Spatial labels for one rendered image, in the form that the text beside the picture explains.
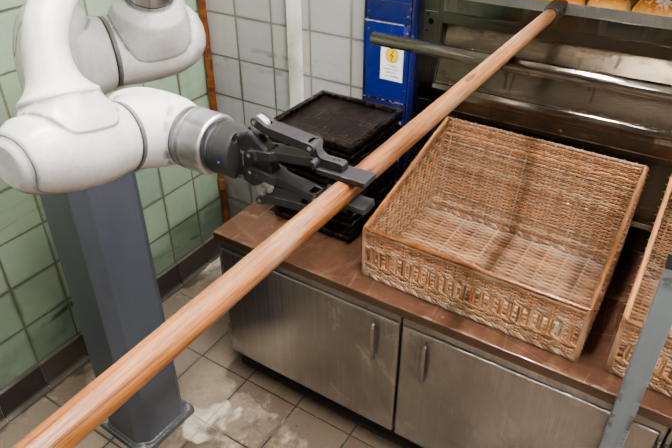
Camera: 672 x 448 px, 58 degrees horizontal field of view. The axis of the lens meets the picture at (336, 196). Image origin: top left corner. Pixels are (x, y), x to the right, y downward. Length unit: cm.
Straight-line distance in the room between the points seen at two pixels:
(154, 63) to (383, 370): 97
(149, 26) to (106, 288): 64
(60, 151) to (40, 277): 132
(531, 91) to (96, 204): 112
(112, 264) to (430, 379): 84
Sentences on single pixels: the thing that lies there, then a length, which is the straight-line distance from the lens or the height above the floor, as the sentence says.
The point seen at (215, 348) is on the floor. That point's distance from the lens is 223.
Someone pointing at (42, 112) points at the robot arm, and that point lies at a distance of 80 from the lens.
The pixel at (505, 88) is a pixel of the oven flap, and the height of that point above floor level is 97.
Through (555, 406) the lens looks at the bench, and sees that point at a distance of 151.
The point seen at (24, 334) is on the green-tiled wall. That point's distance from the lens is 214.
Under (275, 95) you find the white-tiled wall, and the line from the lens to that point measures 215.
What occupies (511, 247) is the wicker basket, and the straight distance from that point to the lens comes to 173.
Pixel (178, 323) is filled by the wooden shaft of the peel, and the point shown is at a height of 121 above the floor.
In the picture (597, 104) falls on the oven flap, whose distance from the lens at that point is 167.
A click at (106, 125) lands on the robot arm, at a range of 81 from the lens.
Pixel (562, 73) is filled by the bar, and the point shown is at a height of 116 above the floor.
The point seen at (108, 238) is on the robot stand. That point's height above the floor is 75.
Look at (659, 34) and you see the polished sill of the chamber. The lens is 162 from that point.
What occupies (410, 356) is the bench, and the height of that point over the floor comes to 43.
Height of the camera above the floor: 158
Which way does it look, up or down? 32 degrees down
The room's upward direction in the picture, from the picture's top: straight up
